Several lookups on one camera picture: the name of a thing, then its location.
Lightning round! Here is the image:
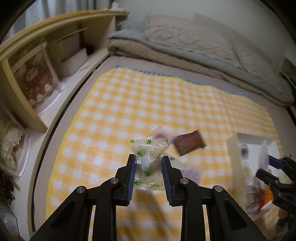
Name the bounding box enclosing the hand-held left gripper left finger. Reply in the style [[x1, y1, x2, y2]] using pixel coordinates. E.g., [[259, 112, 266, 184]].
[[30, 154, 136, 241]]

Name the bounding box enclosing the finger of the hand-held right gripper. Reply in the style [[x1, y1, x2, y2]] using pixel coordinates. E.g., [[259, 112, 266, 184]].
[[256, 169, 296, 210], [268, 155, 296, 178]]

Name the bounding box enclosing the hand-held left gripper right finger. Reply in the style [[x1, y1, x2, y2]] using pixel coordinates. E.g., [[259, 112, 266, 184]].
[[161, 156, 267, 241]]

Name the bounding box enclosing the orange snack packet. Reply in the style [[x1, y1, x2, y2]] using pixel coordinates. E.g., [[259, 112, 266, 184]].
[[261, 188, 275, 205]]

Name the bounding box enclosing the clear green-print candy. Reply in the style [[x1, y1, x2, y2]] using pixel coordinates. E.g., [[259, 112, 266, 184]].
[[130, 138, 170, 192]]

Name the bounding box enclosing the white cardboard box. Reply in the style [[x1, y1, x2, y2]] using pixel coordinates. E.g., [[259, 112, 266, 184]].
[[227, 133, 281, 220]]

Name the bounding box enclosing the brown chocolate packet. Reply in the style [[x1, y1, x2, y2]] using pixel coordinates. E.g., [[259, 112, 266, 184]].
[[173, 130, 207, 156]]

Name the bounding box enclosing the small purple translucent packet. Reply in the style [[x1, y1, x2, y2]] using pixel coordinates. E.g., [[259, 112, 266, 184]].
[[148, 126, 176, 149]]

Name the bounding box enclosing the yellow checkered blanket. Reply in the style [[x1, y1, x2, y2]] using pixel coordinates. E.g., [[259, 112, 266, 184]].
[[45, 67, 284, 241]]

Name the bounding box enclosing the white side shelf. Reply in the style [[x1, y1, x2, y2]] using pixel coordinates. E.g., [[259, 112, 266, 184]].
[[279, 57, 296, 93]]

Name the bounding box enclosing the cream lace item in bag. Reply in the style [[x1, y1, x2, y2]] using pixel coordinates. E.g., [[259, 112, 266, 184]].
[[0, 118, 31, 178]]

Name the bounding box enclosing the wooden headboard shelf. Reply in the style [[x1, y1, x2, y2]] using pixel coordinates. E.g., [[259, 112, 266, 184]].
[[0, 8, 129, 133]]

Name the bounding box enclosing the white box on shelf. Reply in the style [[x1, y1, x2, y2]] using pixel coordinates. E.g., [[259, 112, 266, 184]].
[[61, 49, 89, 75]]

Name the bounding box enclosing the teddy bear in clear bag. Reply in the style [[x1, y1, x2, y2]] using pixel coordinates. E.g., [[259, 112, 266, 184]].
[[10, 43, 62, 108]]

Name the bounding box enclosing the grey beige quilt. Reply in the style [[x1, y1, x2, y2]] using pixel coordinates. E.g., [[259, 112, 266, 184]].
[[107, 14, 295, 107]]

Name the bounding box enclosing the beige box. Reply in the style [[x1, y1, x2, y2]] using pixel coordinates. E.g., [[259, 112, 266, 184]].
[[57, 32, 85, 62]]

